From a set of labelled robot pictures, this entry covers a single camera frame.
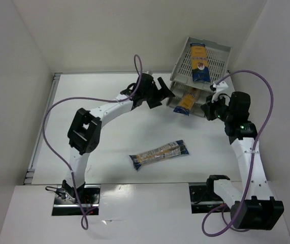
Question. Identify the grey three-tier tray shelf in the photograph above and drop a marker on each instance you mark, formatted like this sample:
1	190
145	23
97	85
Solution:
181	77

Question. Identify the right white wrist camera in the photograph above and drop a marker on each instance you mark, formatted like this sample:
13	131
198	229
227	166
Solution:
217	88

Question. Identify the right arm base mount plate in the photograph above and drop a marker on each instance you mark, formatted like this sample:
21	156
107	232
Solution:
202	199

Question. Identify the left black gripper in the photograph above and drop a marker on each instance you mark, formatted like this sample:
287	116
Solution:
156	94

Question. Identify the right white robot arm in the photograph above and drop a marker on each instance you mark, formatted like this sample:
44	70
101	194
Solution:
255	208

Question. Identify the aluminium table edge rail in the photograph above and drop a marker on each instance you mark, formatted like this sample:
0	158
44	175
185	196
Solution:
38	144

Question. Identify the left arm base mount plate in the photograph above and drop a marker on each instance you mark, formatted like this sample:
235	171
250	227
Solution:
63	206

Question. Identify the spaghetti bag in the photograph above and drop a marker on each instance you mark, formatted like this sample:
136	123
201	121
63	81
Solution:
199	63
168	151
187	101

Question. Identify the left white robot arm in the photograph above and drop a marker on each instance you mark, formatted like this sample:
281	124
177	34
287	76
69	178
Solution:
84	132

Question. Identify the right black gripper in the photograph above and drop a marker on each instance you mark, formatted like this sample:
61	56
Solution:
209	110

